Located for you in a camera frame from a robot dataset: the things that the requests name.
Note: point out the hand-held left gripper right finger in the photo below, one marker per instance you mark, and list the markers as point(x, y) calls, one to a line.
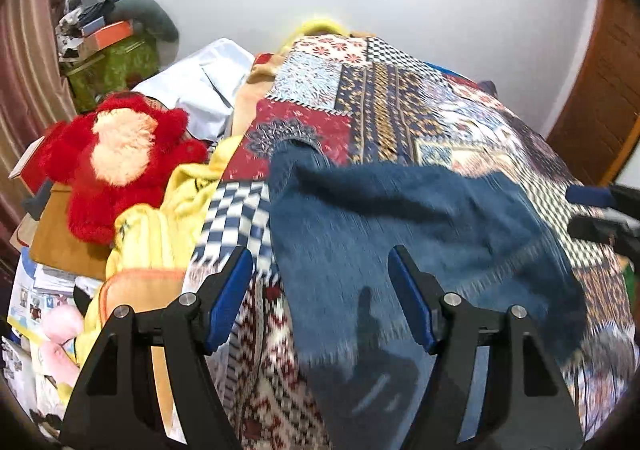
point(410, 300)

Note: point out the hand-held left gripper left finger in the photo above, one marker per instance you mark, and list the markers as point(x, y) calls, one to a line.
point(230, 300)

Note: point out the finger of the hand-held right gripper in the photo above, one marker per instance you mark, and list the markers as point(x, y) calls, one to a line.
point(590, 195)
point(595, 229)

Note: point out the blue denim jacket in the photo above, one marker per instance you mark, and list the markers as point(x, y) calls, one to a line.
point(400, 210)

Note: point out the peach cloth with orange trim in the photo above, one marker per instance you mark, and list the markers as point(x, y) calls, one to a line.
point(145, 290)

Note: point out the wooden door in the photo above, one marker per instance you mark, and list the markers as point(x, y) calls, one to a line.
point(600, 89)

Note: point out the yellow blanket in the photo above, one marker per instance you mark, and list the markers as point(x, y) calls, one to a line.
point(145, 230)

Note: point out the pink plush toy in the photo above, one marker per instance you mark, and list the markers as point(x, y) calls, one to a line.
point(60, 325)

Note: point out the brown cardboard sheet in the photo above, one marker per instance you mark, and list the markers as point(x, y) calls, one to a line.
point(55, 240)

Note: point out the pile of printed papers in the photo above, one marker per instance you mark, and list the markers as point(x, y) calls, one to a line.
point(30, 295)

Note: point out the tan blanket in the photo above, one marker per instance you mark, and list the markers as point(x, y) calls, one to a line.
point(250, 99)

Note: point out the patchwork printed blanket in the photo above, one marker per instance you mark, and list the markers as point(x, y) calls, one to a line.
point(375, 94)

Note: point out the red plush toy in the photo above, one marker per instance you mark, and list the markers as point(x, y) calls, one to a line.
point(80, 154)

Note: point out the white cloth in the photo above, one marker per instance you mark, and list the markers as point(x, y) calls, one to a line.
point(200, 79)

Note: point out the red book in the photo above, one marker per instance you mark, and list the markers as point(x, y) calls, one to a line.
point(32, 174)

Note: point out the grey neck pillow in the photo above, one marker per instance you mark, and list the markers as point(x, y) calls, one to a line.
point(160, 19)

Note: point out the orange box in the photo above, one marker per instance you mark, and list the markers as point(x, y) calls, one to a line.
point(110, 34)

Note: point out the striped curtain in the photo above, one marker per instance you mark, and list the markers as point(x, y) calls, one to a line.
point(30, 79)

